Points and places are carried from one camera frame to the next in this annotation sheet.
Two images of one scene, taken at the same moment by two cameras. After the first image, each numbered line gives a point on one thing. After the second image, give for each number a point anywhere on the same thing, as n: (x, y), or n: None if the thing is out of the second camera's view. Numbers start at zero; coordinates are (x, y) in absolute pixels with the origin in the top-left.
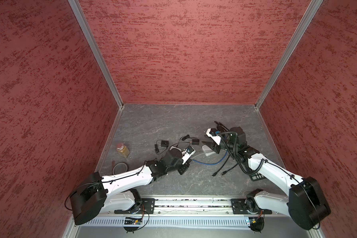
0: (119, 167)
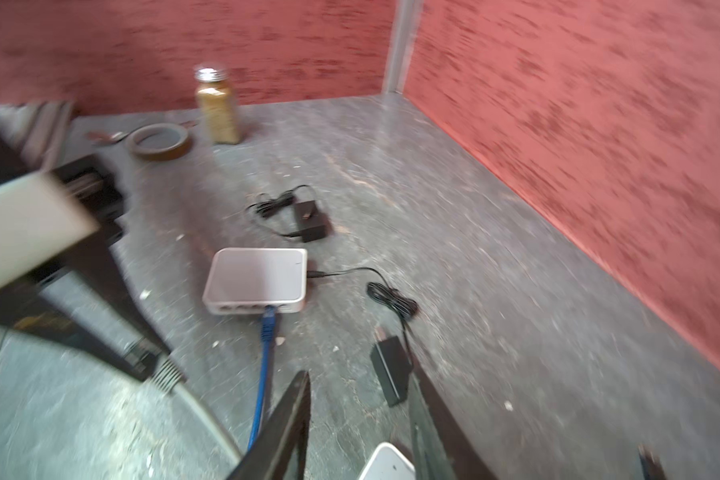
0: (169, 153)
